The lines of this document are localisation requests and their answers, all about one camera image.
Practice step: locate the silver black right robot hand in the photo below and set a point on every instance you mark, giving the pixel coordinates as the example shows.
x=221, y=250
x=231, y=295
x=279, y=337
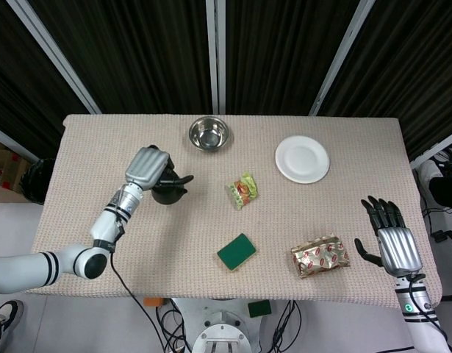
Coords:
x=398, y=246

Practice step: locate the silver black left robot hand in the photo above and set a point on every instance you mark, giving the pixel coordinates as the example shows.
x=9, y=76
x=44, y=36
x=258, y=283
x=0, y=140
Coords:
x=146, y=167

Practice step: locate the black pot with handle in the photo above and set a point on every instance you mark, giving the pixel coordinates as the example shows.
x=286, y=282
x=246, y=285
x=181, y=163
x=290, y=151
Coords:
x=167, y=196

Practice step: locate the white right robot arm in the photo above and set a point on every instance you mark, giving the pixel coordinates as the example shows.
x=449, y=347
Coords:
x=420, y=312

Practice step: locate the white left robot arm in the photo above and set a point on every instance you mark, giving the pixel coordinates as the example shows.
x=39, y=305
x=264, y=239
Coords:
x=104, y=224

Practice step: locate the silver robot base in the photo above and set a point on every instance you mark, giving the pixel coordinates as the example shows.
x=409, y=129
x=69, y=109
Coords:
x=222, y=327

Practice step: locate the stainless steel bowl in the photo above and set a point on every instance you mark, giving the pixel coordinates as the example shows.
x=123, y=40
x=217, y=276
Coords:
x=209, y=134

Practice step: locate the beige waffle tablecloth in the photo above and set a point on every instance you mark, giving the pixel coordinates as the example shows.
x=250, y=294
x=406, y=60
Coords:
x=174, y=239

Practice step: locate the white black equipment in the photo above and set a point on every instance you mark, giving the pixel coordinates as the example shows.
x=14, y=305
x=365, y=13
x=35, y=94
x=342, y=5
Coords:
x=440, y=180

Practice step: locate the gold red snack bag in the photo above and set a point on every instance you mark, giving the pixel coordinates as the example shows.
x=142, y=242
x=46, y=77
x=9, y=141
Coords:
x=319, y=257

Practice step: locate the green snack packet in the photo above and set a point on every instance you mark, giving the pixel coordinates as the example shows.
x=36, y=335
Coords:
x=242, y=189

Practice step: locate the black bag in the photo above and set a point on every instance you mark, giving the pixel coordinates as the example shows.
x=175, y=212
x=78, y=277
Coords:
x=36, y=182

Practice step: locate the black pleated curtain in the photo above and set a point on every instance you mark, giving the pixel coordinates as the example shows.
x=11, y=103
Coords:
x=156, y=48

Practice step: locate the green yellow sponge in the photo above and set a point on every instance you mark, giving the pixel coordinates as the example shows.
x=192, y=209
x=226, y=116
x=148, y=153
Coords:
x=236, y=253

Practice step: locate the white round plate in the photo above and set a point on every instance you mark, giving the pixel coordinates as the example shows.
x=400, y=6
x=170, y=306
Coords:
x=302, y=158

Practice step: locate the small orange box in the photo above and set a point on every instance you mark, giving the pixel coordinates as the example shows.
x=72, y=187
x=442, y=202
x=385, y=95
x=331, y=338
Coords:
x=153, y=302

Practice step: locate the brown cardboard box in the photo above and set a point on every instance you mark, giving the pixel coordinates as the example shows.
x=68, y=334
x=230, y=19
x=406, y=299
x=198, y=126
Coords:
x=5, y=165

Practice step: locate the small green sponge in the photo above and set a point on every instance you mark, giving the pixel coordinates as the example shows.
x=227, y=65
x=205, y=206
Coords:
x=259, y=309

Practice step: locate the black white sneaker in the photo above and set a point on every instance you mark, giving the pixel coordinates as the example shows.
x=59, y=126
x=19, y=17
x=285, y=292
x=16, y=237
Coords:
x=7, y=312

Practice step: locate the white short frame post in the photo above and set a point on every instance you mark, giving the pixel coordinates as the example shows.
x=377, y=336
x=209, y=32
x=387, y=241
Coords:
x=12, y=139
x=437, y=149

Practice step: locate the white vertical frame post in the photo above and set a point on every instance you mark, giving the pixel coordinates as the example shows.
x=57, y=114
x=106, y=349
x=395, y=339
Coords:
x=215, y=55

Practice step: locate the white slanted frame post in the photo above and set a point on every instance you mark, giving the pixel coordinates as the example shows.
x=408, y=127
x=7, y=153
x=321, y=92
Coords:
x=60, y=59
x=339, y=55

